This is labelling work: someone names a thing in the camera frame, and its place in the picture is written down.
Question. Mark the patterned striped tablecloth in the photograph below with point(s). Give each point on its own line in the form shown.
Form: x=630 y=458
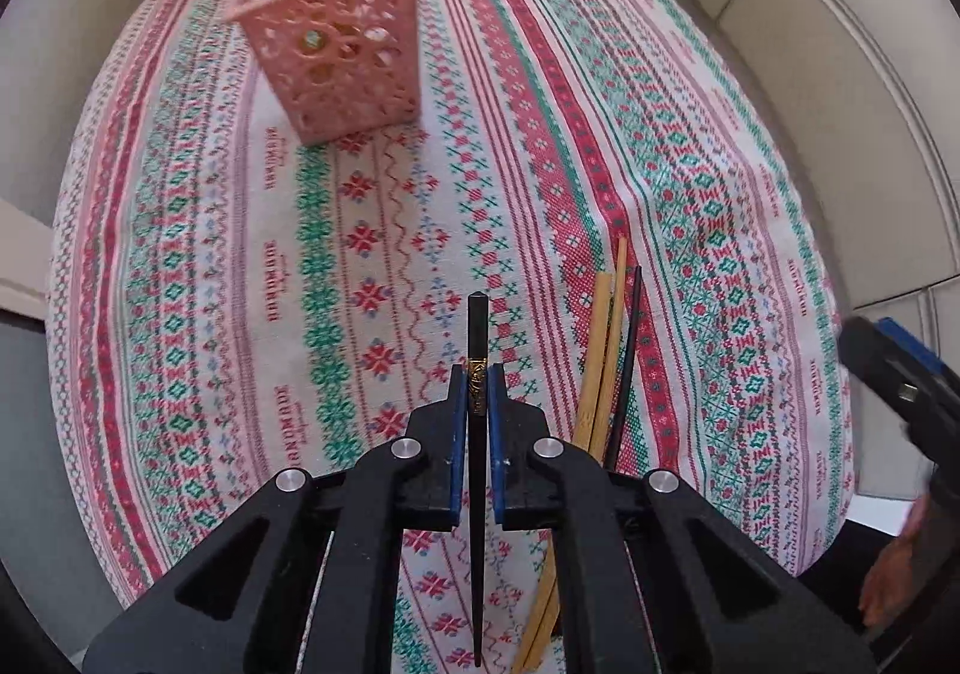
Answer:
x=360 y=246

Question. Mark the pink perforated utensil basket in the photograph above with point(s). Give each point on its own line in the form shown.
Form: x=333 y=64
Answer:
x=345 y=66

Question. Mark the person's right hand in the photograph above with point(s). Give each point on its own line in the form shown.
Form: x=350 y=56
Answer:
x=896 y=569

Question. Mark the black chopstick with gold band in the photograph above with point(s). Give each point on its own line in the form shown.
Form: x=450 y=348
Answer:
x=478 y=336

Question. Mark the wooden chopstick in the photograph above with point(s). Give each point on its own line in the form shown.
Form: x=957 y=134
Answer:
x=596 y=359
x=616 y=314

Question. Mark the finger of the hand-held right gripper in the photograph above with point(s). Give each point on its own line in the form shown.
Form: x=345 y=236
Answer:
x=885 y=366

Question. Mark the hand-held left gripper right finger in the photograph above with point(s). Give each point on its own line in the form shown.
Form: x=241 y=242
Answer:
x=496 y=456

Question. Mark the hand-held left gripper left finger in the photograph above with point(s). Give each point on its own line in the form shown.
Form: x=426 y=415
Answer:
x=456 y=456

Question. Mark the white kitchen cabinet unit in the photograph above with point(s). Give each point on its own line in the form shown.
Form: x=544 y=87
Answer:
x=825 y=44

